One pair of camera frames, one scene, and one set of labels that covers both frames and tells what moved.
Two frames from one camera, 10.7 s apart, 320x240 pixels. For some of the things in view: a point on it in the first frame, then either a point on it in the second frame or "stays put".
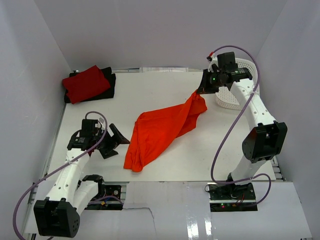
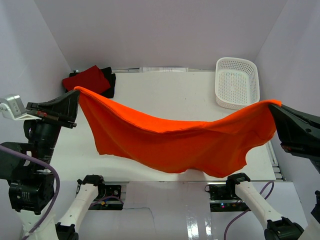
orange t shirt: (154, 131) → (212, 148)
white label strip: (164, 69) stays put
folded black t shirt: (110, 77) stays put
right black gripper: (204, 88) → (299, 131)
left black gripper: (117, 138) → (60, 110)
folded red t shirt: (85, 84) stays put
